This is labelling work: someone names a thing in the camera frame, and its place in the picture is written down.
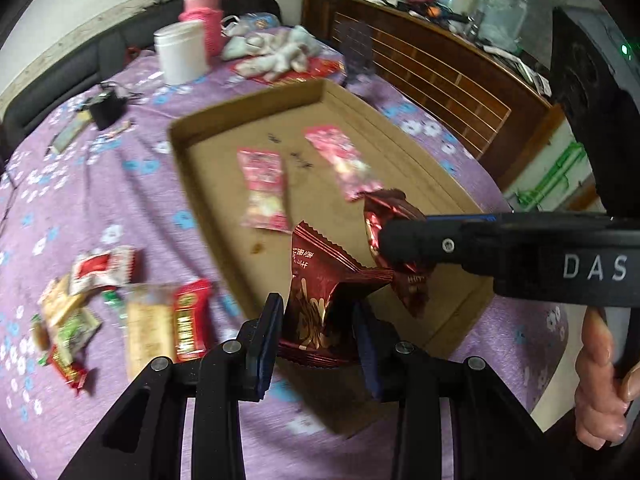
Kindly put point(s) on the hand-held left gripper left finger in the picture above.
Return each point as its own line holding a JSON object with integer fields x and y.
{"x": 267, "y": 352}

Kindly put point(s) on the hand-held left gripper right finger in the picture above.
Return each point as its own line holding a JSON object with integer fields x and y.
{"x": 367, "y": 360}

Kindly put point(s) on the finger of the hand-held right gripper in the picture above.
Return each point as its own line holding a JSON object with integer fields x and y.
{"x": 425, "y": 245}

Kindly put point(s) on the dark red snack packet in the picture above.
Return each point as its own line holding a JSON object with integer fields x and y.
{"x": 320, "y": 300}
{"x": 387, "y": 205}

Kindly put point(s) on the shallow cardboard box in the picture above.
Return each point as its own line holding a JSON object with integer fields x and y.
{"x": 215, "y": 170}

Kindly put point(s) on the green cream snack packet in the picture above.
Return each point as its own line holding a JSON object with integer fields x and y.
{"x": 75, "y": 332}

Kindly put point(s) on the person's right hand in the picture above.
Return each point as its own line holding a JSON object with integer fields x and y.
{"x": 595, "y": 385}

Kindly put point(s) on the red snack packet green label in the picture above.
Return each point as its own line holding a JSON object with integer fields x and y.
{"x": 192, "y": 320}

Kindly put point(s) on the green plastic pipes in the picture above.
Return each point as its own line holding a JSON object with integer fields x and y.
{"x": 555, "y": 175}

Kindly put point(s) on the pink snack packet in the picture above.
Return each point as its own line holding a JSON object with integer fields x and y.
{"x": 340, "y": 160}
{"x": 262, "y": 185}

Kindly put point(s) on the beige cracker packet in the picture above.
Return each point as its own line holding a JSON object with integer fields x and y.
{"x": 147, "y": 330}

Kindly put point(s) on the small green snack packet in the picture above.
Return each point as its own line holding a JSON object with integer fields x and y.
{"x": 112, "y": 305}

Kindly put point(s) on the white red snack packet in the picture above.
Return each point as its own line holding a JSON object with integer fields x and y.
{"x": 100, "y": 266}

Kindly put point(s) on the dark acrylic stand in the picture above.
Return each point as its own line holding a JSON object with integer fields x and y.
{"x": 357, "y": 45}

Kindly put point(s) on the beige snack packet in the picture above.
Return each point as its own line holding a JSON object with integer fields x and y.
{"x": 57, "y": 302}

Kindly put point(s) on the purple floral tablecloth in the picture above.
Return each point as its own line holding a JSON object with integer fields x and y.
{"x": 100, "y": 200}

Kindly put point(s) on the white work gloves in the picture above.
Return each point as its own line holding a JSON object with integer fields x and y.
{"x": 280, "y": 52}

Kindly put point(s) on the red black device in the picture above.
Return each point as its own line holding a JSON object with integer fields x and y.
{"x": 425, "y": 2}

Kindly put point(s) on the small white tube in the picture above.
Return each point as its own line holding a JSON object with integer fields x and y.
{"x": 119, "y": 130}

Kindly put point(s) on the white plastic bag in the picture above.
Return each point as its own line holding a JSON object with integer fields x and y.
{"x": 255, "y": 22}

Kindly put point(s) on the black round container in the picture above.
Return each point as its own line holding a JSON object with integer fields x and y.
{"x": 107, "y": 105}

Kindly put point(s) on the yellow notebook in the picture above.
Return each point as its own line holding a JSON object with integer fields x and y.
{"x": 70, "y": 132}

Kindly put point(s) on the white plastic jar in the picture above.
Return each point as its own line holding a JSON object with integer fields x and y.
{"x": 180, "y": 52}

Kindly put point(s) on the pink sleeved bottle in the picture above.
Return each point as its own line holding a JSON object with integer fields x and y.
{"x": 205, "y": 20}

